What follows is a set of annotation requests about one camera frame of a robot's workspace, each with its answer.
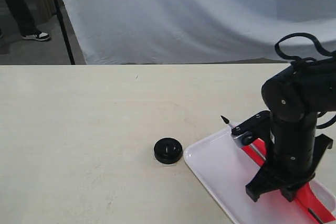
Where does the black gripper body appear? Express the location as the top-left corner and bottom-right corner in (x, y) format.
(254, 110), (333, 185)

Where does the red flag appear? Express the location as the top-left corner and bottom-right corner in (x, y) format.
(220, 115), (336, 224)

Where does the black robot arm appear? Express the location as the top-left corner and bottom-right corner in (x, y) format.
(233, 59), (335, 201)

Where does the black round flag base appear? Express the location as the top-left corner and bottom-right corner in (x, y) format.
(153, 137), (183, 165)

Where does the white plastic tray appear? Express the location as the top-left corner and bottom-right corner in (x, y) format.
(183, 123), (336, 224)

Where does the white backdrop cloth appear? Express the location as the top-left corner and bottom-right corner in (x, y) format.
(63, 0), (335, 65)

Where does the black vertical stand pole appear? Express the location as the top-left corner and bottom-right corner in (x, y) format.
(53, 0), (76, 65)

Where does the person's leg with sneaker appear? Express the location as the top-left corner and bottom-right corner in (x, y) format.
(4, 0), (51, 41)

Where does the black and silver camera mount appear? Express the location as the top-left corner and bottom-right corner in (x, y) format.
(231, 111), (270, 147)

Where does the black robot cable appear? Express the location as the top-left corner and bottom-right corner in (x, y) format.
(274, 33), (336, 69)

